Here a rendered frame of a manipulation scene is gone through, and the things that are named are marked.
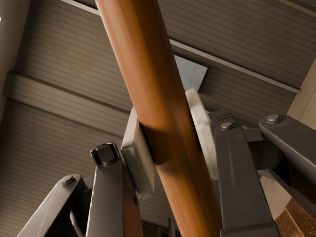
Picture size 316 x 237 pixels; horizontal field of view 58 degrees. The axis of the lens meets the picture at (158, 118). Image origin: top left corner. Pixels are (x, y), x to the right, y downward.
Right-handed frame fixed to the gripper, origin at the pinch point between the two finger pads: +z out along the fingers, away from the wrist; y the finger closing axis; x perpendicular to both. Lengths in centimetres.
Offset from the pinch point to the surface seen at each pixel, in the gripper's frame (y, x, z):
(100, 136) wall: -114, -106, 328
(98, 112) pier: -100, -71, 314
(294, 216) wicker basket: 49, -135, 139
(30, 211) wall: -246, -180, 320
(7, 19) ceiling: -144, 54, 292
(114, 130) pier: -90, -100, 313
